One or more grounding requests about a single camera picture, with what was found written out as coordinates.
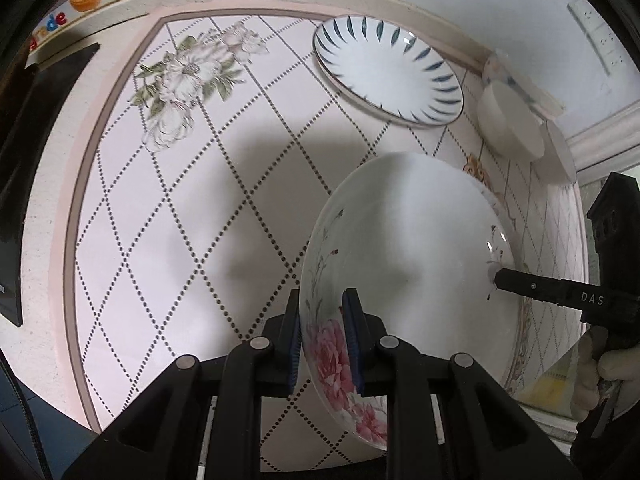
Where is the white plate with blue leaves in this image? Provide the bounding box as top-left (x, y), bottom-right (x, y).
top-left (312, 15), bottom-right (464, 127)

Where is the black cable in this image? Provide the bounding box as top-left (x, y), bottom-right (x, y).
top-left (0, 352), bottom-right (57, 480)

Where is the white wall socket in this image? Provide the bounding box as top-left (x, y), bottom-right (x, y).
top-left (566, 0), bottom-right (627, 77)

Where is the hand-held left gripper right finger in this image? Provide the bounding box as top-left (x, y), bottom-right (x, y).
top-left (341, 289), bottom-right (583, 480)

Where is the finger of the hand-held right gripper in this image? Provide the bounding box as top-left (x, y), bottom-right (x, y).
top-left (492, 267), bottom-right (610, 312)

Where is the person's right hand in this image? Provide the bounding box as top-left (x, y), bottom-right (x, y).
top-left (571, 331), bottom-right (640, 432)

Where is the white plate with pink flowers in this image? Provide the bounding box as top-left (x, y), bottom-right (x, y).
top-left (299, 151), bottom-right (525, 453)

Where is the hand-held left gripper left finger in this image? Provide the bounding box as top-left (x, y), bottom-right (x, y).
top-left (60, 290), bottom-right (303, 480)

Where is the black glass cooktop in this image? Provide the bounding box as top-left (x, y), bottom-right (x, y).
top-left (0, 41), bottom-right (102, 329)

